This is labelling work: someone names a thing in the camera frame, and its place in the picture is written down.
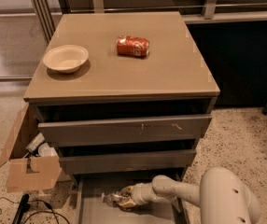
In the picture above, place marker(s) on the grey drawer cabinet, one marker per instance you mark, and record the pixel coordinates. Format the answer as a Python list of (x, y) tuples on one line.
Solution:
[(173, 80)]

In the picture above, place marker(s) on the grey top drawer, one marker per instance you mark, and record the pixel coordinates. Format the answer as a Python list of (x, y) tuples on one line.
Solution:
[(124, 131)]

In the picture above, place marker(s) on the grey bottom drawer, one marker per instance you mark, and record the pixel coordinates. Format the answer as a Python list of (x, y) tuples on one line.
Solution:
[(92, 210)]

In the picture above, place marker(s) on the beige paper bowl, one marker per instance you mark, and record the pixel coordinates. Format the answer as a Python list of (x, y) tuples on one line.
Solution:
[(66, 59)]

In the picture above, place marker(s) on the white bottle in box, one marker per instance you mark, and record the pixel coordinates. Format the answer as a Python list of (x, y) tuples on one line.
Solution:
[(35, 143)]

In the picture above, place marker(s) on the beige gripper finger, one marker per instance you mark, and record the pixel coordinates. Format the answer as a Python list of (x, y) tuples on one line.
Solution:
[(127, 190), (127, 204)]

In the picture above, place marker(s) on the brown cardboard box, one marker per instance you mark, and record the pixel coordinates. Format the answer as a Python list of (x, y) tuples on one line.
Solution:
[(27, 174)]

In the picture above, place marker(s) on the grey drawer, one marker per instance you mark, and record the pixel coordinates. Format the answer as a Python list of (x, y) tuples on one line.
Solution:
[(124, 131), (127, 162), (92, 210)]

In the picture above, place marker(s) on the grey middle drawer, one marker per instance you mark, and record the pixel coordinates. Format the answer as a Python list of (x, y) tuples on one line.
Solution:
[(127, 162)]

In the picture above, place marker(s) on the crushed red soda can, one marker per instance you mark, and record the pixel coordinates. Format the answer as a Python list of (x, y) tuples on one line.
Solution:
[(132, 46)]

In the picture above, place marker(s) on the metal railing frame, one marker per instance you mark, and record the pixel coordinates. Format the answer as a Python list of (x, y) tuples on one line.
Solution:
[(158, 3)]

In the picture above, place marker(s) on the clear plastic water bottle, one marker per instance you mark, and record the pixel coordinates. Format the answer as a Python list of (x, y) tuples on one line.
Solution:
[(115, 198)]

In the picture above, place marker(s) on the white cup in box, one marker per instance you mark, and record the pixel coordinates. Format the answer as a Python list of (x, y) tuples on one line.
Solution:
[(46, 151)]

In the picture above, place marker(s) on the black power strip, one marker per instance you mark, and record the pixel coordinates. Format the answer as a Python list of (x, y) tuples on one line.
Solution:
[(22, 208)]

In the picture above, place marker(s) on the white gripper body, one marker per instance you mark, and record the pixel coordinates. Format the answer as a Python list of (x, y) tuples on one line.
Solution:
[(138, 194)]

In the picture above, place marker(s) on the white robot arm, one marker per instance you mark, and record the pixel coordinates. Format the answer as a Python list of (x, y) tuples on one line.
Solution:
[(223, 198)]

